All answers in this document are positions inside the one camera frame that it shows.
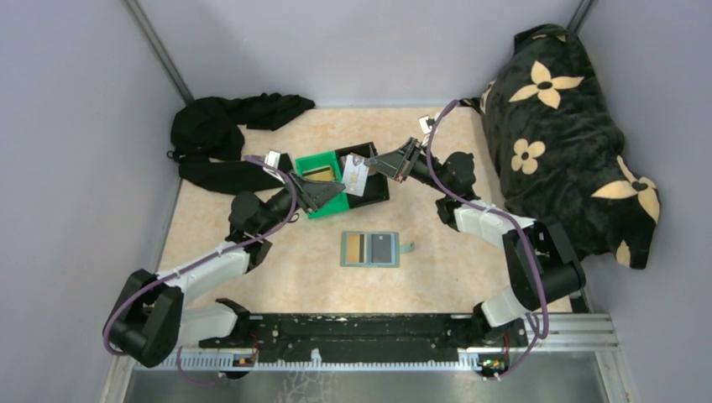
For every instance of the card stack in green bin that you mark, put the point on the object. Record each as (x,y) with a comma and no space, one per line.
(322,173)

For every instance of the black floral blanket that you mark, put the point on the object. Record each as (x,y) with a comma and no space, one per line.
(559,153)

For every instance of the black cloth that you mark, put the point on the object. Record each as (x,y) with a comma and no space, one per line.
(208,143)

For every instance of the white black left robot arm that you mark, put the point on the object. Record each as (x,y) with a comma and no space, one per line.
(153,317)

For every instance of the sage green card holder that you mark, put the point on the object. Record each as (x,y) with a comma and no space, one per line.
(399,249)

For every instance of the aluminium frame rail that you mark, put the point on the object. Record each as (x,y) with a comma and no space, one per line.
(568,333)

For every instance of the black plastic bin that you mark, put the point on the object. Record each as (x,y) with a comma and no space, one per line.
(376,186)

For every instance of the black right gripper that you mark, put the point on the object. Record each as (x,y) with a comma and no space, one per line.
(394,164)

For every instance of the grey card in holder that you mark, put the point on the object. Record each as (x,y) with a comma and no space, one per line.
(381,249)

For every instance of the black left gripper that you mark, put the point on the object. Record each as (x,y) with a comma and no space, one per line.
(313,192)

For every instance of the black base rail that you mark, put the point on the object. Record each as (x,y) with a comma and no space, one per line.
(369,339)

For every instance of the green plastic bin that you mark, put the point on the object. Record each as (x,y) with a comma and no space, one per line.
(340,203)

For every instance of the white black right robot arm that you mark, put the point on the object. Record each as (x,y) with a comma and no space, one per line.
(541,263)

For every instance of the white VIP card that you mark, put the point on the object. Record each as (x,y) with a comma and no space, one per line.
(355,174)

